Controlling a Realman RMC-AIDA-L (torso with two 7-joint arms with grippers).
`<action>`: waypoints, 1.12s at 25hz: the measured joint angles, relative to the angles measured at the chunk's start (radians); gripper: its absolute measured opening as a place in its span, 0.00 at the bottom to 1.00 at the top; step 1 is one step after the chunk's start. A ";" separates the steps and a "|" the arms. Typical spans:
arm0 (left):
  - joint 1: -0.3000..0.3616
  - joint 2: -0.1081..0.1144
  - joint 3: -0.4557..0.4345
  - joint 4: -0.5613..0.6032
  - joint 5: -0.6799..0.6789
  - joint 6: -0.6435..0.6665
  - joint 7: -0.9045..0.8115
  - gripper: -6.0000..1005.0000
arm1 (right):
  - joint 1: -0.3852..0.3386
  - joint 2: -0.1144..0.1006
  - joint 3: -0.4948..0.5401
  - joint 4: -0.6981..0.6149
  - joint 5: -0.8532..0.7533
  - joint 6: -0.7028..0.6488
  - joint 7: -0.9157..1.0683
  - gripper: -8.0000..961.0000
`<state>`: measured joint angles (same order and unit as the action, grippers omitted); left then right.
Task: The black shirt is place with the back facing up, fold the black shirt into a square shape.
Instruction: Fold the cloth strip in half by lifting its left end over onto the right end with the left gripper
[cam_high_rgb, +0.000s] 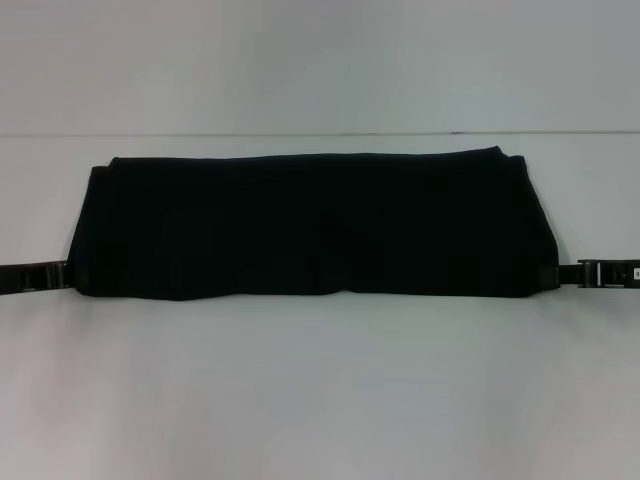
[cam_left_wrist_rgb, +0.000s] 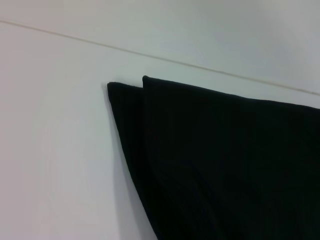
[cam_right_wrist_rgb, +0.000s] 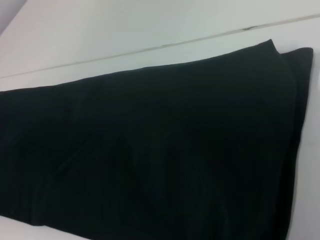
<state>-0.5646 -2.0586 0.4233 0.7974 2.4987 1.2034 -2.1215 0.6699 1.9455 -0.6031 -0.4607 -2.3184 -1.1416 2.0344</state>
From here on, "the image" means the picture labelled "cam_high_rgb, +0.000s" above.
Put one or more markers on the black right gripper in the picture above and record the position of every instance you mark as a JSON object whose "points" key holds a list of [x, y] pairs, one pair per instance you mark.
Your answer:
{"points": [[622, 274]]}

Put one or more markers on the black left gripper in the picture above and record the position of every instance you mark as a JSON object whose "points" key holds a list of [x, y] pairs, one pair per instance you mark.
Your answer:
{"points": [[22, 280]]}

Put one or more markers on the black shirt with FREE print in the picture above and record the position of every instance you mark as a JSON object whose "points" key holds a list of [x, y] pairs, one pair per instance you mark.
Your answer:
{"points": [[310, 225]]}

